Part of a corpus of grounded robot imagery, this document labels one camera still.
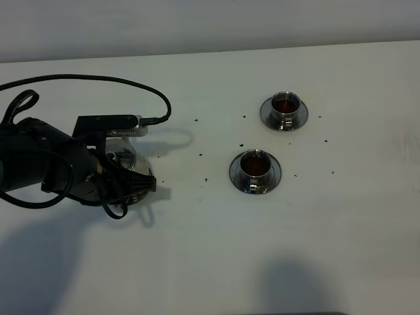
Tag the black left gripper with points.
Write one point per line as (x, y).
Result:
(90, 168)

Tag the stainless steel teapot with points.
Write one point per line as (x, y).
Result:
(121, 152)

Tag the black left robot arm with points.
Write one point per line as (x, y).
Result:
(41, 165)

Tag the near stainless steel teacup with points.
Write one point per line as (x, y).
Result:
(255, 171)

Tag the stainless steel teacup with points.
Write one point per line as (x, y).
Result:
(285, 107)
(255, 171)

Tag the near stainless steel saucer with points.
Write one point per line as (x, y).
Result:
(234, 173)

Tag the stainless steel saucer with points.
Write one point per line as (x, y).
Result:
(234, 173)
(268, 120)

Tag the far stainless steel saucer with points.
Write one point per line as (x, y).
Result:
(268, 120)

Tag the far stainless steel teacup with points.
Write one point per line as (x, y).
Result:
(285, 107)

